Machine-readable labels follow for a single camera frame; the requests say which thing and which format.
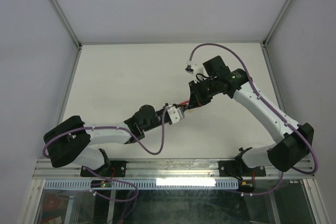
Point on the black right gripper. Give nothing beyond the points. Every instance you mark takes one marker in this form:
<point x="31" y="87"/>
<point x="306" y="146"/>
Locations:
<point x="196" y="99"/>

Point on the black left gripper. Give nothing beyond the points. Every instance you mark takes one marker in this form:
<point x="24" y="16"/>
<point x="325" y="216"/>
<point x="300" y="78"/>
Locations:
<point x="166" y="105"/>

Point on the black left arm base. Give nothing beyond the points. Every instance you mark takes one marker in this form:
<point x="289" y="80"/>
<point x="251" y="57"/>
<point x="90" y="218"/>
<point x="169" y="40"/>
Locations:
<point x="103" y="168"/>

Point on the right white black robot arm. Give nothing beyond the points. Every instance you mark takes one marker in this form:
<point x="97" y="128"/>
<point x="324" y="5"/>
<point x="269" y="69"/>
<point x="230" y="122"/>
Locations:
<point x="291" y="139"/>

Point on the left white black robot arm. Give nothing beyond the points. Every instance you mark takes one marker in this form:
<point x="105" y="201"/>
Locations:
<point x="71" y="141"/>

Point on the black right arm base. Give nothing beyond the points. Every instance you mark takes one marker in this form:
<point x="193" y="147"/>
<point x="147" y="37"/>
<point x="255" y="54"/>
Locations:
<point x="232" y="168"/>

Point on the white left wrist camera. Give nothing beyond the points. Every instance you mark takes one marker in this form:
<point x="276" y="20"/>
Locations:
<point x="175" y="115"/>

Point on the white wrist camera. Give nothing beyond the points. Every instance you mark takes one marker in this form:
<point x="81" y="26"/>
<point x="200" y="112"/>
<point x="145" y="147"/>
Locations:
<point x="175" y="115"/>
<point x="195" y="70"/>

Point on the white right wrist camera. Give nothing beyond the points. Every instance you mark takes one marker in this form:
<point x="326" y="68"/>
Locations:
<point x="195" y="70"/>

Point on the aluminium front rail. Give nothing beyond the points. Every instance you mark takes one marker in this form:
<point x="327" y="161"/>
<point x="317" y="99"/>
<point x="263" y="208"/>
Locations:
<point x="142" y="168"/>

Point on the perforated grey cable duct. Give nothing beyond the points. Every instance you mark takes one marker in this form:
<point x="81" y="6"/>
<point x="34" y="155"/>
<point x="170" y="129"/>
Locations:
<point x="145" y="184"/>

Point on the right aluminium frame post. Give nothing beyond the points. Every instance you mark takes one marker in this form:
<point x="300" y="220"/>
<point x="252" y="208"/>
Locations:
<point x="278" y="21"/>

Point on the aluminium frame post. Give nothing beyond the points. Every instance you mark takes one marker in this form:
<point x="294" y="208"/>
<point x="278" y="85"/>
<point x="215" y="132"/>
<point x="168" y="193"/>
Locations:
<point x="65" y="23"/>
<point x="278" y="21"/>

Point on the left aluminium frame post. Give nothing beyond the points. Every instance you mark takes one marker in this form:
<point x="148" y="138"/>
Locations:
<point x="65" y="23"/>

